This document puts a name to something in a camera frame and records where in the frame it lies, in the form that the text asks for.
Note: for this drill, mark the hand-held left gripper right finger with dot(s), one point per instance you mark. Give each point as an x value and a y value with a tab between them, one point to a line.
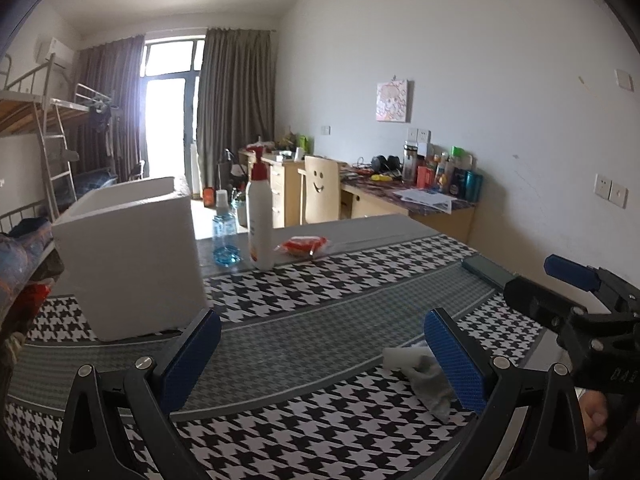
455	360

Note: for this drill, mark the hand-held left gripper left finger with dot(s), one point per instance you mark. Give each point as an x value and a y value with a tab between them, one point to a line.
190	360

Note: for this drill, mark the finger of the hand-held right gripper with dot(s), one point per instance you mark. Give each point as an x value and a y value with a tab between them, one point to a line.
570	271
540	302

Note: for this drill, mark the grey and white sock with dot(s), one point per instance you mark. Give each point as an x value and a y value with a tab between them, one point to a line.
415	360

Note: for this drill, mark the white foam box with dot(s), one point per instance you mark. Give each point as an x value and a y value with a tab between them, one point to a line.
135	260

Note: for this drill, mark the person's right hand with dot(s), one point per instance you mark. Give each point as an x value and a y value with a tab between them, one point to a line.
595	417

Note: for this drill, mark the dark green flat box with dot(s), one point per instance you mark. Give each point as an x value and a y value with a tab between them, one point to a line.
487	270

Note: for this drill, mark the clear blue spray bottle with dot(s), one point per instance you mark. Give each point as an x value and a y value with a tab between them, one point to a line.
225	252

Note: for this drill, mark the black white houndstooth cloth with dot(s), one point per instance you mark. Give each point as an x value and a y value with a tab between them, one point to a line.
325	310

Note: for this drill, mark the group of toiletry bottles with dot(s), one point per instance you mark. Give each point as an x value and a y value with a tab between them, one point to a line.
452	177

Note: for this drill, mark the printed paper sheets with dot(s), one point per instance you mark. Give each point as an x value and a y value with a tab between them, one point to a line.
425	199

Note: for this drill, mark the white bottle with red top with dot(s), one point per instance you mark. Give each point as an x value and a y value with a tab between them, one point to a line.
260	220

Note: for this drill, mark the red and white packet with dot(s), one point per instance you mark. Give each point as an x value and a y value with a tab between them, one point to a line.
300	245

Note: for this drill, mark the red plastic bag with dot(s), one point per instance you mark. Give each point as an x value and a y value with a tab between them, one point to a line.
39	294

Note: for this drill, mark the wooden desk with printed mat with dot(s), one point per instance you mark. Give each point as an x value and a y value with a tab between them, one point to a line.
380	210

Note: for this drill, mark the dark water bottle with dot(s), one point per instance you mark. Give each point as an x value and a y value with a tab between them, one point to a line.
410	162

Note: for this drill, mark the wooden desk with drawers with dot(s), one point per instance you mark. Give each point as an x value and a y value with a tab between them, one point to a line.
285	190

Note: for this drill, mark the blue star print quilt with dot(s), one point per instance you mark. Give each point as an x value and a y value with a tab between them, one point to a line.
25	255

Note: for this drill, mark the yellow item on desk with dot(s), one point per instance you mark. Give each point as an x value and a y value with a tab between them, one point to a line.
381	178

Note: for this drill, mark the blue plaid bedding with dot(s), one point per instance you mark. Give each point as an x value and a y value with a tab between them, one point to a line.
92	180

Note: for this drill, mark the black headphones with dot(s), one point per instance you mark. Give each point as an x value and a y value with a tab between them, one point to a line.
386	165

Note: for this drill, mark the wooden chair with smiley face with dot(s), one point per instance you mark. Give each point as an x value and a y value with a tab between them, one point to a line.
320	195

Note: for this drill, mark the grey metal bed ladder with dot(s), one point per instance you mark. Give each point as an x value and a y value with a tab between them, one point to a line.
55	160

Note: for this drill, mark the glass balcony door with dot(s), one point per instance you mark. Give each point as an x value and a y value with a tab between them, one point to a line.
170	110

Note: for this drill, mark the hanging dark clothes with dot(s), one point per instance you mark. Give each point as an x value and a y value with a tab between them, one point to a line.
102	120

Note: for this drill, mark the brown curtain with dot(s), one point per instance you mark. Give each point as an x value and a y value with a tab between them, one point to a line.
115	105
235	105

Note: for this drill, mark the grey metal bunk bed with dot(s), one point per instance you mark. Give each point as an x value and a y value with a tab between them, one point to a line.
85	97
20	110

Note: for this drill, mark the white air conditioner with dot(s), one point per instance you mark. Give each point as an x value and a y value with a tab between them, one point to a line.
54	52

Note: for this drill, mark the white wall socket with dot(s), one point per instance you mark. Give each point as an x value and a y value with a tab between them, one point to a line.
603	186
620	195
417	135

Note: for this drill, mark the white wall switch plate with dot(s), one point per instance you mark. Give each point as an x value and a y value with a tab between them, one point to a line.
625	79

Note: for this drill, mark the pink cartoon wall picture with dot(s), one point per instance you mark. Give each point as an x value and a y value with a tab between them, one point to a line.
394	101

